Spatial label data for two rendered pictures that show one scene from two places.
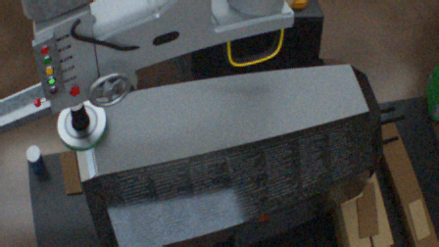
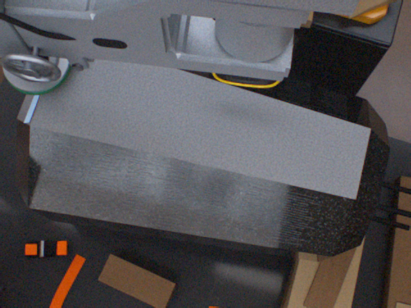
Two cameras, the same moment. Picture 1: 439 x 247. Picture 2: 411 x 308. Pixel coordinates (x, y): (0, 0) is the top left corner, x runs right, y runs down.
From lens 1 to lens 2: 0.93 m
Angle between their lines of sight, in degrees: 22
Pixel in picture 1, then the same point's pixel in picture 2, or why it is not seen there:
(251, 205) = (176, 218)
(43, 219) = (8, 104)
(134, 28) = (61, 19)
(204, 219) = (126, 208)
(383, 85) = not seen: outside the picture
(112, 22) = not seen: outside the picture
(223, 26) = (189, 54)
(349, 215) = (306, 265)
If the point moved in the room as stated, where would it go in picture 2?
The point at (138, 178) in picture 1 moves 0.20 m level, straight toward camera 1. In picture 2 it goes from (74, 146) to (52, 206)
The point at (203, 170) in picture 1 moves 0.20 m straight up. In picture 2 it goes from (141, 166) to (133, 149)
